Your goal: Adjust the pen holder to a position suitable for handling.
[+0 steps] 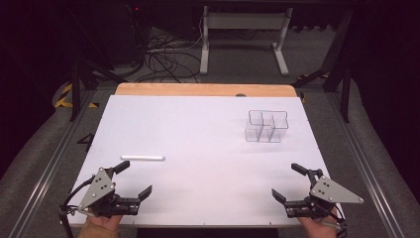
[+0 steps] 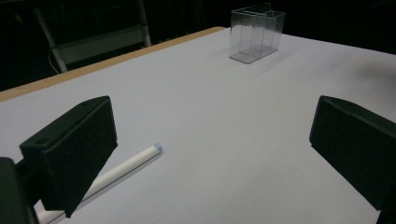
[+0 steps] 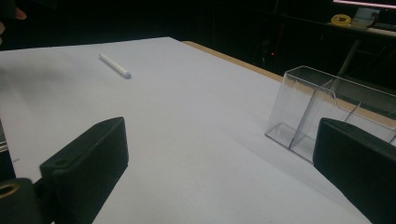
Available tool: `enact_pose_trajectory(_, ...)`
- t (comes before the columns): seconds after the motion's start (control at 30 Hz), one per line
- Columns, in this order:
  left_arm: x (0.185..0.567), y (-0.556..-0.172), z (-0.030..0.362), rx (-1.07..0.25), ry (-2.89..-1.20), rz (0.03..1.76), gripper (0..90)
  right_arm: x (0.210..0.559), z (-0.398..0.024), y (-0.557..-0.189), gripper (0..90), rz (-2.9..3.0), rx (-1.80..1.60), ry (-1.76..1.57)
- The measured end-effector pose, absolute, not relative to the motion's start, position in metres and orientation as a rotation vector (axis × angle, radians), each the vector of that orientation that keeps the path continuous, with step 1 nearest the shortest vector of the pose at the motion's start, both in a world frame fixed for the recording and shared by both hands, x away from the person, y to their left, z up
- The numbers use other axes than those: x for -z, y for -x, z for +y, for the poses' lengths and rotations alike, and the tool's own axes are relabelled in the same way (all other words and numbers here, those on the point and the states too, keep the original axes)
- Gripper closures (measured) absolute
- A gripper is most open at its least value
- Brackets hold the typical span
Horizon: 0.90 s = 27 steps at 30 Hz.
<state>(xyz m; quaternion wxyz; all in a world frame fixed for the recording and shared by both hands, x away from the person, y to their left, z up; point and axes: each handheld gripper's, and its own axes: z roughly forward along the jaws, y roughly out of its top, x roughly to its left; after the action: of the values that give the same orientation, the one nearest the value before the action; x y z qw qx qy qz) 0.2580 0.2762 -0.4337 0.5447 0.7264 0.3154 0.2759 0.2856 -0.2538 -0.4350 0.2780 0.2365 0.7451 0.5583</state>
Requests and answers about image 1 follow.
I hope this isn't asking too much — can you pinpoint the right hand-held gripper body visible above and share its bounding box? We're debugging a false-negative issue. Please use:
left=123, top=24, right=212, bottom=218
left=284, top=176, right=365, bottom=220

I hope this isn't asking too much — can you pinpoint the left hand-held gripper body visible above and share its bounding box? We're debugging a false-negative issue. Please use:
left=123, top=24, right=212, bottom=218
left=78, top=167, right=143, bottom=218

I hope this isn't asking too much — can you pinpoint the white pen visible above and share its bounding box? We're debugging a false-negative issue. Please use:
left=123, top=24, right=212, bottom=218
left=120, top=155, right=166, bottom=163

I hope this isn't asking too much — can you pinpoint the clear acrylic organizer box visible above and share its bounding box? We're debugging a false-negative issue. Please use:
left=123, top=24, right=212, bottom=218
left=244, top=109, right=290, bottom=144

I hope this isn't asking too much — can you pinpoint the person's left hand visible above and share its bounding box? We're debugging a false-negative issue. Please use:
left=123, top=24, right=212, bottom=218
left=76, top=212, right=124, bottom=238

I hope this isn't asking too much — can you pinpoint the person's right hand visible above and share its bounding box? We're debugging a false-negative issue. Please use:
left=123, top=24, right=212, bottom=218
left=296, top=206, right=342, bottom=238

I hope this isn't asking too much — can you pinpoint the white table board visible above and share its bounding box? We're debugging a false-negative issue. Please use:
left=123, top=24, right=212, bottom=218
left=67, top=94, right=345, bottom=229

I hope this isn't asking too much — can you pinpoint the yellow black hazard tape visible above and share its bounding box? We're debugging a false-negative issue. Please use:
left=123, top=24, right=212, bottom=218
left=296, top=71, right=331, bottom=83
left=53, top=82, right=100, bottom=109

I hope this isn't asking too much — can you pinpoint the black metal stand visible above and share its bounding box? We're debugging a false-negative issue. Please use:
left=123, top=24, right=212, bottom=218
left=290, top=8, right=355, bottom=124
left=63, top=4, right=130, bottom=122

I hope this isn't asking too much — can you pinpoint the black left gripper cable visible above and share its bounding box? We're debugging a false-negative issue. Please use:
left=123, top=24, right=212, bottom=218
left=58, top=176, right=97, bottom=238

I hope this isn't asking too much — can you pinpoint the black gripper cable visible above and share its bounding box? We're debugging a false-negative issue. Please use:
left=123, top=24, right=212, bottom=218
left=58, top=176, right=97, bottom=238
left=325, top=207, right=350, bottom=238

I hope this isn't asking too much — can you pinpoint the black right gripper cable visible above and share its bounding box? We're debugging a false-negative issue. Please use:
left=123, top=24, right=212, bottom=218
left=325, top=207, right=350, bottom=238

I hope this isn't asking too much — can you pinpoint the aluminium floor rail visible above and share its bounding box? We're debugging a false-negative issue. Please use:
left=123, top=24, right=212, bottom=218
left=8, top=89, right=97, bottom=238
left=325, top=92, right=415, bottom=238

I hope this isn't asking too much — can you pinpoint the tangle of black floor cables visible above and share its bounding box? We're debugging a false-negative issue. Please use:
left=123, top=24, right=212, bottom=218
left=132, top=28, right=203, bottom=84

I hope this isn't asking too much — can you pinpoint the white metal desk frame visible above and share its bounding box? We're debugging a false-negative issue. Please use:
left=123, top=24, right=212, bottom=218
left=199, top=5, right=294, bottom=77

